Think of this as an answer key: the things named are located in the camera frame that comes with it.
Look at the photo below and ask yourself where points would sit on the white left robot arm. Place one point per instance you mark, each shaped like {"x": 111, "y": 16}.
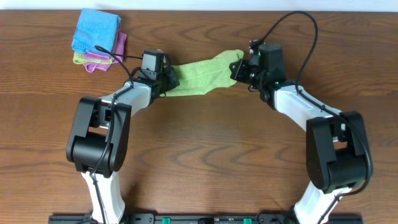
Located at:
{"x": 99, "y": 137}

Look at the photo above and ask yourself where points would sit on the purple folded cloth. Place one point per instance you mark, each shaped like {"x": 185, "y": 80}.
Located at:
{"x": 118, "y": 48}

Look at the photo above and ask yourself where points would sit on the blue folded cloth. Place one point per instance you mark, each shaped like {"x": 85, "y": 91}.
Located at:
{"x": 95, "y": 28}

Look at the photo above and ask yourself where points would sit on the green folded cloth in stack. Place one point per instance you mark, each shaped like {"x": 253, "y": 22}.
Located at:
{"x": 78, "y": 58}

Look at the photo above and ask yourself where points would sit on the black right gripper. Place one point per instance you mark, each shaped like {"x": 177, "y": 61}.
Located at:
{"x": 242, "y": 64}

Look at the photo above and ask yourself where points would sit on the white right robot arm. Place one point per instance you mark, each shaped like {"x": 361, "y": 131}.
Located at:
{"x": 337, "y": 152}

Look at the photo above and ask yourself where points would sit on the green microfiber cloth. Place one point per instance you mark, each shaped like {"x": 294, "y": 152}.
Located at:
{"x": 198, "y": 78}

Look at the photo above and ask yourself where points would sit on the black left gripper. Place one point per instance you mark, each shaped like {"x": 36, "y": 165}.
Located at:
{"x": 172, "y": 79}

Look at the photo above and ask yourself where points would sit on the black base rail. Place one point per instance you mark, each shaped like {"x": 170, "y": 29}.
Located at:
{"x": 148, "y": 218}

